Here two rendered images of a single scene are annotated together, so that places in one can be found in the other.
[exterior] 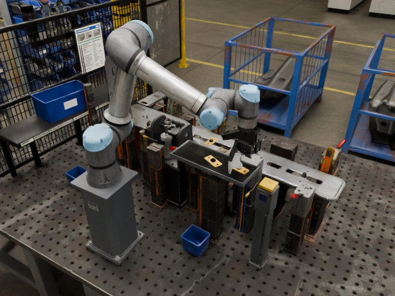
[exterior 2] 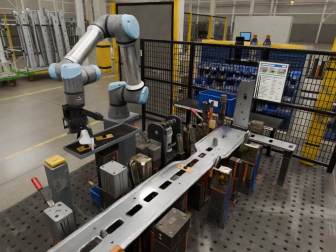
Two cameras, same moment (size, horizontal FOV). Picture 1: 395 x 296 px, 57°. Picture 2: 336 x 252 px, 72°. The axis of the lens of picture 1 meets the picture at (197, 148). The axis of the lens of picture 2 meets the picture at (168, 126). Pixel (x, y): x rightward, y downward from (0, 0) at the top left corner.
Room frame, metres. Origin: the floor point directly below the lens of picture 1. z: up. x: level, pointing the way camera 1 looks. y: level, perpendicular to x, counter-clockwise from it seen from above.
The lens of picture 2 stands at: (1.61, -1.09, 1.68)
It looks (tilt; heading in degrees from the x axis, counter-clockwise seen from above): 23 degrees down; 91
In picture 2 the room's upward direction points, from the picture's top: 1 degrees clockwise
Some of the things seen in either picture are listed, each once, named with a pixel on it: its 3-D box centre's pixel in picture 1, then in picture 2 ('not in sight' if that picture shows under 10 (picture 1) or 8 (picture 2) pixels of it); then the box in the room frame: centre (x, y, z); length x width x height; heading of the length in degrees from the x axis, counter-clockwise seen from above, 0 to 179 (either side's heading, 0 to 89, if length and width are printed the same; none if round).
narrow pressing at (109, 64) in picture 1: (114, 81); (243, 104); (2.12, 0.51, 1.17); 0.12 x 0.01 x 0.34; 145
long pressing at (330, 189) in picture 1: (214, 143); (184, 171); (1.69, -0.10, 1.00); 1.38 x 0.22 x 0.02; 55
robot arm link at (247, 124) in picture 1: (247, 120); (75, 98); (1.22, -0.19, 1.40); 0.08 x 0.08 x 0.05
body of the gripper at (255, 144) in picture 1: (247, 138); (75, 116); (1.21, -0.19, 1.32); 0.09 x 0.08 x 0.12; 47
